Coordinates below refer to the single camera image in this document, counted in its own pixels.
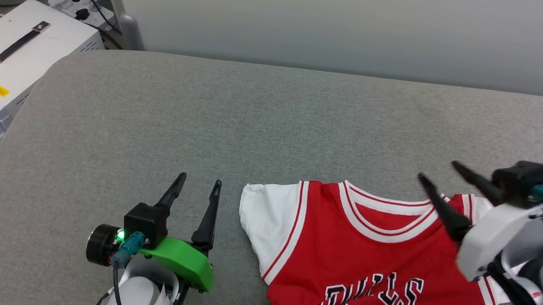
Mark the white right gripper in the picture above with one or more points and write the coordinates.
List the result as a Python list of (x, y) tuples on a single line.
[(492, 238)]

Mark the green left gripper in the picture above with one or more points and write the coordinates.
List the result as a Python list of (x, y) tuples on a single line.
[(185, 262)]

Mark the red and white basketball jersey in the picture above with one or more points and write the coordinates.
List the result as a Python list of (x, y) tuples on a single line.
[(321, 253)]

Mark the grey fabric sofa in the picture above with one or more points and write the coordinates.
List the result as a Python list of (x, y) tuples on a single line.
[(206, 118)]

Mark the black round wrist module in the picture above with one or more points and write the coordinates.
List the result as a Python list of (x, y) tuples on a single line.
[(99, 244)]

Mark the white metal equipment box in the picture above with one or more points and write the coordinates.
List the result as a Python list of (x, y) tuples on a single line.
[(46, 52)]

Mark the white power strip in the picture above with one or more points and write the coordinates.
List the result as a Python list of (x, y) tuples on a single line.
[(60, 0)]

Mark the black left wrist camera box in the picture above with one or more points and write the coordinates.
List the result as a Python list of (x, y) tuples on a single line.
[(145, 222)]

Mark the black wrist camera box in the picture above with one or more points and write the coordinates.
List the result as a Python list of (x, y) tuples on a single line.
[(521, 179), (145, 222)]

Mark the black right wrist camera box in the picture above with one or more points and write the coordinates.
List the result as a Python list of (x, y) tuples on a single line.
[(521, 179)]

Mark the grey metal partition post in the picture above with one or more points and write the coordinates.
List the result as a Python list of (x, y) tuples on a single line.
[(127, 20)]

